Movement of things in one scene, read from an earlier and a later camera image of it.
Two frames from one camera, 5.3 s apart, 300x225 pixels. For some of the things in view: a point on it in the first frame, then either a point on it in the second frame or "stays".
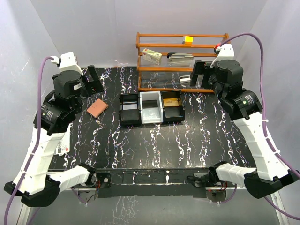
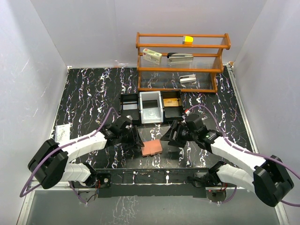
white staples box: [152, 56] stays
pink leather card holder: [97, 108] to [151, 147]
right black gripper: [205, 75] to [176, 134]
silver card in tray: [130, 106] stays
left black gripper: [90, 85] to [132, 136]
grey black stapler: [177, 59] stays
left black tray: [129, 108] stays
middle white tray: [151, 107] stays
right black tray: [173, 107] stays
